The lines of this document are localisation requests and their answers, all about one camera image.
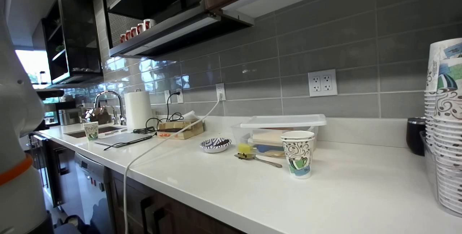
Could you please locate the dark glass cabinet door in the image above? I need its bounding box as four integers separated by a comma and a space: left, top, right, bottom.
59, 0, 103, 74

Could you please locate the yellow sponge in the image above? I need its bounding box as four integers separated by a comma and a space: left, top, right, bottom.
237, 143, 257, 160

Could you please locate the white double wall socket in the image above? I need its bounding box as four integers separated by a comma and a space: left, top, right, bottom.
308, 69, 338, 98

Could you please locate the clear plastic container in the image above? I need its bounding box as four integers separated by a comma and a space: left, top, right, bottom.
231, 114, 327, 159

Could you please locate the sink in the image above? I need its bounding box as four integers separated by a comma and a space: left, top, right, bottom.
65, 125, 124, 139

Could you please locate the patterned paper cup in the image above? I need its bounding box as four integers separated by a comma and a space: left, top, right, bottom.
281, 130, 315, 180
83, 121, 99, 141

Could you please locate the black open-shelf wall cabinet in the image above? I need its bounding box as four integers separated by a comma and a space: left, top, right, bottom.
99, 0, 254, 60

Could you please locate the white cable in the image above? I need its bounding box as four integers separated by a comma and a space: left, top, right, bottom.
123, 93, 225, 234

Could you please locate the black glass-door wall cabinet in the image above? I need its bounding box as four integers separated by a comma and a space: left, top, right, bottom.
41, 0, 105, 85

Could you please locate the white wall socket with plug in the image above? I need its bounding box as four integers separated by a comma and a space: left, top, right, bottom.
164, 89, 184, 104

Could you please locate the row of red cans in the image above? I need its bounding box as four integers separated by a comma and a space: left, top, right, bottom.
119, 18, 156, 43

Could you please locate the stack of paper cups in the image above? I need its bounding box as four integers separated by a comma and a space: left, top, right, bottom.
424, 38, 462, 217

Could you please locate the black tumbler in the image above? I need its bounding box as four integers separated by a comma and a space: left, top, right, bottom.
406, 117, 427, 156

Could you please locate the wooden box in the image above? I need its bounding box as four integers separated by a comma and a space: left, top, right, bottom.
157, 119, 205, 140

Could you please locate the blue patterned paper bowl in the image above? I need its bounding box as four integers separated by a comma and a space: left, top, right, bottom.
199, 137, 232, 154

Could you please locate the chrome tap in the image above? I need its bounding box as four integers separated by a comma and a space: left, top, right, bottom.
94, 90, 126, 126

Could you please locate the steel coffee machine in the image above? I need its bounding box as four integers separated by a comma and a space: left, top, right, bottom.
57, 100, 86, 126

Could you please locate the black cabinet door handle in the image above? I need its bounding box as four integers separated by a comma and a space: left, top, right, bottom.
140, 196, 156, 234
153, 204, 171, 234

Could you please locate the white paper towel roll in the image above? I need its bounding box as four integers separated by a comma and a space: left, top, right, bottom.
124, 90, 154, 131

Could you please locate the black cable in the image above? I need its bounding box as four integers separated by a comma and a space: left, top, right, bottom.
104, 90, 185, 151

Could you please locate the window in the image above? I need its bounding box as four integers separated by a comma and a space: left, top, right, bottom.
14, 49, 52, 89

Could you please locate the stainless dishwasher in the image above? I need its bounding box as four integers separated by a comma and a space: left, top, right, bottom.
74, 152, 117, 234

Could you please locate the metal spoon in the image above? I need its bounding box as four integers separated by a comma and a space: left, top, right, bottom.
234, 153, 283, 169

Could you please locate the white single wall socket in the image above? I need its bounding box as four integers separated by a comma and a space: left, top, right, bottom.
215, 83, 227, 102

